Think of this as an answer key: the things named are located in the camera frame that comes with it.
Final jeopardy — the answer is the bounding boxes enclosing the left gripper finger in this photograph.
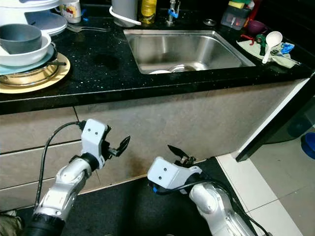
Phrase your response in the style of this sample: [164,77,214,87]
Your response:
[114,136,131,157]

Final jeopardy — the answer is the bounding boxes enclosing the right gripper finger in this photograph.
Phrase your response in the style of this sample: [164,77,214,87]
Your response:
[167,145,189,162]

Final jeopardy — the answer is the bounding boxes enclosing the dark grey mug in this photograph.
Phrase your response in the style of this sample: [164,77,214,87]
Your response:
[0,24,42,55]

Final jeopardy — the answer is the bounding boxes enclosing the green red kitchen tool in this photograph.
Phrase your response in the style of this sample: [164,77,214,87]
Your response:
[241,33,269,57]

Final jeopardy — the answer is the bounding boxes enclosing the small blue kitchen tool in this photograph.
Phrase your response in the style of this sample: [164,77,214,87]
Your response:
[280,42,296,55]

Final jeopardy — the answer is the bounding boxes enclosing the beige drawer front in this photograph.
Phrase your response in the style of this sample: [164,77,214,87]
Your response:
[0,140,87,190]
[0,172,60,213]
[0,106,79,154]

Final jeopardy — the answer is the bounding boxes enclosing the gold charger plate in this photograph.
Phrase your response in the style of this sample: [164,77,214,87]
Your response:
[0,53,71,94]

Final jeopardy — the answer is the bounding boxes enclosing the stainless steel sink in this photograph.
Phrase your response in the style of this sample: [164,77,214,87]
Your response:
[123,29,256,75]

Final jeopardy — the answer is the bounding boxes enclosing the light blue plate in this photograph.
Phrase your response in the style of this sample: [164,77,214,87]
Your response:
[0,47,56,76]

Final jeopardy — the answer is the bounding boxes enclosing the blue floor bowl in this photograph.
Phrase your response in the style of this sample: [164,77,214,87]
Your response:
[300,133,315,160]

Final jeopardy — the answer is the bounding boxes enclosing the robot left leg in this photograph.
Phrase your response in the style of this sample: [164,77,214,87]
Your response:
[0,210,25,236]

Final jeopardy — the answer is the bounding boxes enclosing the yellow glass jar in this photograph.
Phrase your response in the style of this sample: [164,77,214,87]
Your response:
[140,0,158,25]

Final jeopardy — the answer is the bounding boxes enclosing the pale green dish cloth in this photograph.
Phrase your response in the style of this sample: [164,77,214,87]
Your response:
[236,38,301,68]

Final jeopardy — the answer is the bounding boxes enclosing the grey cylindrical appliance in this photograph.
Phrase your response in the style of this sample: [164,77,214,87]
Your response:
[111,0,139,28]

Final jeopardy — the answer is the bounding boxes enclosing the steel faucet with blue clip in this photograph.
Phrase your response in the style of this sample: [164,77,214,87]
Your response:
[167,0,181,25]

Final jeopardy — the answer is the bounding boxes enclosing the white printed mug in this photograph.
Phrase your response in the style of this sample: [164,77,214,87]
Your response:
[60,0,82,24]

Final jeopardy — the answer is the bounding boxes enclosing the clear plastic container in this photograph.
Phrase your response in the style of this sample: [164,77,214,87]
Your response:
[220,6,251,31]

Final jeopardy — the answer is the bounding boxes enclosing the purple cup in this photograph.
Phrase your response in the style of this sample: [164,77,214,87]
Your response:
[248,20,267,36]

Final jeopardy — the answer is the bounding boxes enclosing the white plastic ladle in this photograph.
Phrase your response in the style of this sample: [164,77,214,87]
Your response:
[262,31,284,64]

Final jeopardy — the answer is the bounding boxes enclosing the yellow green sponge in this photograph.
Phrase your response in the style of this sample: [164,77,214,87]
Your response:
[228,0,252,9]

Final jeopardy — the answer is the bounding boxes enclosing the red package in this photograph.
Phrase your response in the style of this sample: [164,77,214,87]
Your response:
[249,0,264,21]

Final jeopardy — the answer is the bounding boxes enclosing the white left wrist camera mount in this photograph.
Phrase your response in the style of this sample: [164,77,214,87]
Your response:
[81,118,110,170]

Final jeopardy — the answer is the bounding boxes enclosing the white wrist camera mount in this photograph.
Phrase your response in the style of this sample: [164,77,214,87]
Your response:
[81,118,110,170]
[147,156,202,195]

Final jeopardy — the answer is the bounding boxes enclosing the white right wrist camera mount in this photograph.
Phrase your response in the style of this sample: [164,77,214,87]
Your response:
[147,156,202,195]

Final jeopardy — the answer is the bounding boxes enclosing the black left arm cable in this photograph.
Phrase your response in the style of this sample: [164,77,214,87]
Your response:
[39,121,87,218]

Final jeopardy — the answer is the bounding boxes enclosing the white power cord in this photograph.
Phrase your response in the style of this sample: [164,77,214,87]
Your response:
[109,7,142,27]

